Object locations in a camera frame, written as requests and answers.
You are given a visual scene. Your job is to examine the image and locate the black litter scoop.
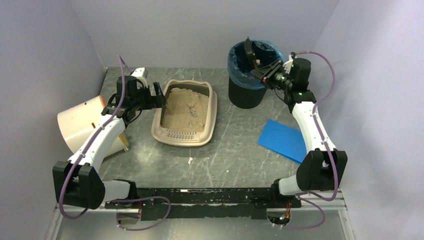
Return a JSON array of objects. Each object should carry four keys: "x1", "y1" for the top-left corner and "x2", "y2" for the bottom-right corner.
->
[{"x1": 243, "y1": 37, "x2": 262, "y2": 69}]

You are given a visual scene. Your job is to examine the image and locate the beige litter box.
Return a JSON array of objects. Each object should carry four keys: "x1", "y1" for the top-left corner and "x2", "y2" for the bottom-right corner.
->
[{"x1": 151, "y1": 79, "x2": 218, "y2": 147}]

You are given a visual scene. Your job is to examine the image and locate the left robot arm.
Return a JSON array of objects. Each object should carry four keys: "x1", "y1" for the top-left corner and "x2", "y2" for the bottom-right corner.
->
[{"x1": 52, "y1": 75, "x2": 166, "y2": 210}]

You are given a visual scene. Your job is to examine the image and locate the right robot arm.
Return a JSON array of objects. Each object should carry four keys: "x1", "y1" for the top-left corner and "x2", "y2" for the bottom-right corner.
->
[{"x1": 251, "y1": 58, "x2": 348, "y2": 196}]

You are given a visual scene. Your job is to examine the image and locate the cat litter pile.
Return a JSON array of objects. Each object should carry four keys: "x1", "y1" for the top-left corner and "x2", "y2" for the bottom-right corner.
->
[{"x1": 161, "y1": 87, "x2": 209, "y2": 132}]

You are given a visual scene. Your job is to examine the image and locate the blue plastic bin liner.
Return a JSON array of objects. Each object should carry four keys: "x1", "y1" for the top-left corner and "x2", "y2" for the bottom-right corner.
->
[{"x1": 227, "y1": 39, "x2": 288, "y2": 90}]

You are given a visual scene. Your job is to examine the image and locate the black trash bin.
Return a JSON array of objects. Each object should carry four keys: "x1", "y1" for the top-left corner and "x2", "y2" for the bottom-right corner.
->
[{"x1": 228, "y1": 77, "x2": 267, "y2": 109}]

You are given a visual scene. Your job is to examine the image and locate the blue sheet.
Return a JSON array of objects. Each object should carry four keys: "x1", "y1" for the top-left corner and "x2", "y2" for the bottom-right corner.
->
[{"x1": 257, "y1": 119, "x2": 307, "y2": 164}]

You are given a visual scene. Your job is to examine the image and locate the beige cylindrical container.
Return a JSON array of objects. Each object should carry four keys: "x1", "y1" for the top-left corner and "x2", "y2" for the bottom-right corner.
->
[{"x1": 57, "y1": 95, "x2": 130, "y2": 158}]

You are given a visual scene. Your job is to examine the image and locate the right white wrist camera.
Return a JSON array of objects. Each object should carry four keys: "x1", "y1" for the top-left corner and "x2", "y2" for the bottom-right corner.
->
[{"x1": 283, "y1": 52, "x2": 297, "y2": 74}]

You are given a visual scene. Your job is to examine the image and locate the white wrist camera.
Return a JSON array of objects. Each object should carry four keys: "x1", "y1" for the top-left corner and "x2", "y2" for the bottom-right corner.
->
[
  {"x1": 131, "y1": 67, "x2": 149, "y2": 87},
  {"x1": 283, "y1": 52, "x2": 297, "y2": 74}
]

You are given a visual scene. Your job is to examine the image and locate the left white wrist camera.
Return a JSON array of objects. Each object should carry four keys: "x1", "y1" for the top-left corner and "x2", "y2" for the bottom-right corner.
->
[{"x1": 131, "y1": 67, "x2": 149, "y2": 87}]

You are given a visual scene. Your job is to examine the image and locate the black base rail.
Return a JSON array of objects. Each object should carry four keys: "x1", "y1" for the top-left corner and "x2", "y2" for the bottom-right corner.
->
[{"x1": 105, "y1": 184, "x2": 302, "y2": 221}]

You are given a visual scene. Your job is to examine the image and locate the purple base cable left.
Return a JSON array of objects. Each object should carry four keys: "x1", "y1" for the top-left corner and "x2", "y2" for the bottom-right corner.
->
[{"x1": 115, "y1": 198, "x2": 172, "y2": 232}]

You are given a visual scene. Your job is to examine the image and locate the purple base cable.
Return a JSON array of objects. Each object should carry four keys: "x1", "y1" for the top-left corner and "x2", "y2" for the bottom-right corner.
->
[
  {"x1": 115, "y1": 198, "x2": 172, "y2": 232},
  {"x1": 271, "y1": 195, "x2": 326, "y2": 231}
]

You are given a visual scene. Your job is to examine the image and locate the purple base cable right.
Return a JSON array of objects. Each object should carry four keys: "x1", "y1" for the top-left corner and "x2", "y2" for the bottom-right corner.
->
[{"x1": 271, "y1": 195, "x2": 326, "y2": 231}]

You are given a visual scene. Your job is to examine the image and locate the aluminium frame rail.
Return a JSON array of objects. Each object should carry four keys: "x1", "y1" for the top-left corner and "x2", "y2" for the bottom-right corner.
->
[{"x1": 44, "y1": 70, "x2": 348, "y2": 240}]

